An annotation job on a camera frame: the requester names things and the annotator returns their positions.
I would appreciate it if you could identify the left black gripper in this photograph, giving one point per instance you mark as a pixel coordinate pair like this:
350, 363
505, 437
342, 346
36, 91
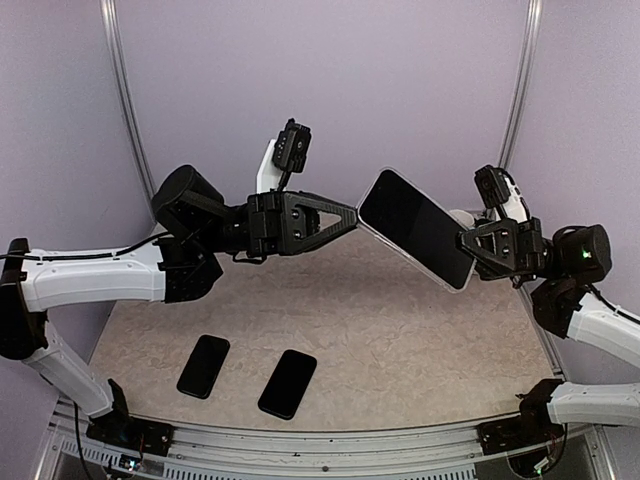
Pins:
288, 220

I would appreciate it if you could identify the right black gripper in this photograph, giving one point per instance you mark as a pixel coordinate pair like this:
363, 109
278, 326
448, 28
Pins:
505, 246

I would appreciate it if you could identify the clear phone case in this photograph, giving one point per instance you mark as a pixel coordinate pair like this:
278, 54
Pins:
462, 286

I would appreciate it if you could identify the black phone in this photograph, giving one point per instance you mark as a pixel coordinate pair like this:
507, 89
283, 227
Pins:
287, 384
203, 366

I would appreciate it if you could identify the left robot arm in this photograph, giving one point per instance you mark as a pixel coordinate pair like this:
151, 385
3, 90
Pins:
180, 264

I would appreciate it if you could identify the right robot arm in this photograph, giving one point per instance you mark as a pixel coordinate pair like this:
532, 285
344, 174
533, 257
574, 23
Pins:
566, 304

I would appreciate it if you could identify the light blue mug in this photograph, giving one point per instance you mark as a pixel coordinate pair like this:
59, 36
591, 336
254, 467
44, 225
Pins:
463, 217

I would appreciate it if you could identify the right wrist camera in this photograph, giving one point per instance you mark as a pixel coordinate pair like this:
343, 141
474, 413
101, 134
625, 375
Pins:
501, 194

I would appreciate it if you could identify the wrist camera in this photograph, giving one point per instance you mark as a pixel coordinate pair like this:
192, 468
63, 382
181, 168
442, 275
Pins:
284, 156
501, 194

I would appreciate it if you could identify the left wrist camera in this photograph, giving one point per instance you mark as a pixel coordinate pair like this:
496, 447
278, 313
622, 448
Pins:
284, 156

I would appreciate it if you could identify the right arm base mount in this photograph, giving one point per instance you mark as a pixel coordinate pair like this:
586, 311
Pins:
515, 433

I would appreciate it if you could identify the right aluminium frame post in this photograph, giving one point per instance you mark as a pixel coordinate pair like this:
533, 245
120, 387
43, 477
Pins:
523, 78

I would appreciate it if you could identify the aluminium frame post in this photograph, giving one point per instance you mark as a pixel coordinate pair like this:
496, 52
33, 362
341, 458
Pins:
523, 78
110, 20

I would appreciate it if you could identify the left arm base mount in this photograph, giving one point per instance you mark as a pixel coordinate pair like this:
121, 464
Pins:
141, 435

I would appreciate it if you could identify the left aluminium frame post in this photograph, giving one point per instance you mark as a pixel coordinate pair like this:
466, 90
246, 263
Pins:
110, 20

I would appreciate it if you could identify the front aluminium rail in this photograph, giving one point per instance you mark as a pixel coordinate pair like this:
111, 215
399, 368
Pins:
202, 452

